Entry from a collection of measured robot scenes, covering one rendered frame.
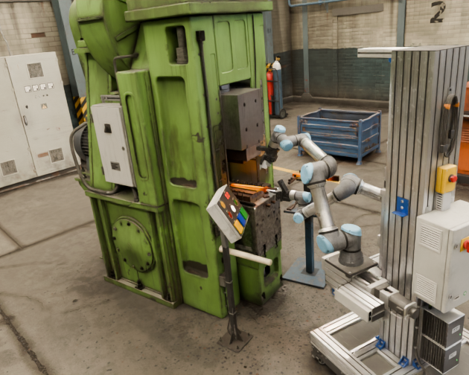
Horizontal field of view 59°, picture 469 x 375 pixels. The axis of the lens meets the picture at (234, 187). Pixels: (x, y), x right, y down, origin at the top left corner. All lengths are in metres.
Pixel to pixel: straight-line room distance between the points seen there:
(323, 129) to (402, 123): 4.87
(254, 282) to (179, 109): 1.53
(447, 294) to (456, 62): 1.12
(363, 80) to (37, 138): 7.76
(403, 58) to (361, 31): 9.18
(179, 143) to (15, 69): 4.96
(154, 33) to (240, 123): 0.84
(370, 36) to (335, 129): 4.69
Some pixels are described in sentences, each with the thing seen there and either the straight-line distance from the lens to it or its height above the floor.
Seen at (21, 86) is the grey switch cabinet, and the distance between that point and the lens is 7.77.
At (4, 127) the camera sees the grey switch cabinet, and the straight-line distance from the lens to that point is 7.73.
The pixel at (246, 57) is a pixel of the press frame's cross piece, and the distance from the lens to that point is 3.32.
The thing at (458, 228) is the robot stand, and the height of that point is 1.23.
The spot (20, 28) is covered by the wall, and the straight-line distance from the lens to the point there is 8.49.
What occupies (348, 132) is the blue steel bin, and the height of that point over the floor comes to 0.49.
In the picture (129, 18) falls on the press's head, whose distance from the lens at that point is 3.13.
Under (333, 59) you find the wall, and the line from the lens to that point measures 11.88.
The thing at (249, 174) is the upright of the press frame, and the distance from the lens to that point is 3.59.
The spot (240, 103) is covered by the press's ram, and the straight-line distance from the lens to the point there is 3.00.
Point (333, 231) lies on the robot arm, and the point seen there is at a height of 1.06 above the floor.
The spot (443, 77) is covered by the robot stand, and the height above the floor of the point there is 1.90.
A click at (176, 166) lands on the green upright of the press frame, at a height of 1.26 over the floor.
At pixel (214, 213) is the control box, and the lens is 2.61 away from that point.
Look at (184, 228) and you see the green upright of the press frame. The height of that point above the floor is 0.72.
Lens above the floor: 2.20
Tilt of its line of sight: 21 degrees down
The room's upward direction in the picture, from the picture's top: 5 degrees counter-clockwise
